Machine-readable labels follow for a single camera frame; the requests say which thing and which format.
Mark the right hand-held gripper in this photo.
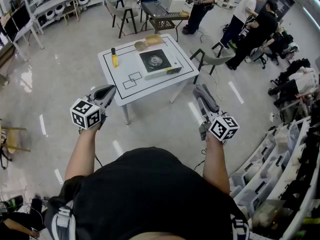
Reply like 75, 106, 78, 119
196, 95, 240, 142

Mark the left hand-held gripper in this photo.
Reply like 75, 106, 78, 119
70, 84, 117, 131

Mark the white portable gas stove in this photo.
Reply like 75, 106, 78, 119
135, 48, 183, 81

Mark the person's left forearm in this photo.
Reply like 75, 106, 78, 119
64, 126, 101, 182

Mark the person's right forearm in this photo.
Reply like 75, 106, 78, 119
201, 133, 231, 196

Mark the yellow oil bottle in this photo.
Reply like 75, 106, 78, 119
110, 47, 120, 69

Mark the white square table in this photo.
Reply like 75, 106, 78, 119
97, 33, 200, 125

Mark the round beige bowl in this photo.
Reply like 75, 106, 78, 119
134, 40, 147, 52

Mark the rectangular beige tray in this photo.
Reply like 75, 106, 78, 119
145, 33, 163, 47

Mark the grey chair with black legs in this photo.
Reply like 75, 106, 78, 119
106, 0, 139, 39

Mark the white storage shelf with bins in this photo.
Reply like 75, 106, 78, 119
228, 116, 320, 240

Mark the small wooden chair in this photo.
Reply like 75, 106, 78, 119
61, 3, 81, 26

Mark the dark metal table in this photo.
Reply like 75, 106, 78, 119
141, 1, 191, 43

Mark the person's black shirt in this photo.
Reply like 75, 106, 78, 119
44, 146, 251, 240

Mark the white desk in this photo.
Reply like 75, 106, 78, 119
11, 15, 45, 61

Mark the white oven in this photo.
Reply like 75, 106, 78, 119
158, 0, 186, 14

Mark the black monitor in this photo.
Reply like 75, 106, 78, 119
2, 18, 20, 42
11, 5, 31, 31

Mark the grey chair with black frame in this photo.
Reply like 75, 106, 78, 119
189, 41, 236, 85

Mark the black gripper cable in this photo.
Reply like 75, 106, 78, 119
93, 153, 104, 168
193, 147, 209, 172

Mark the white navy shoulder strap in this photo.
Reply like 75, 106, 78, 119
51, 201, 76, 240
230, 212, 251, 240

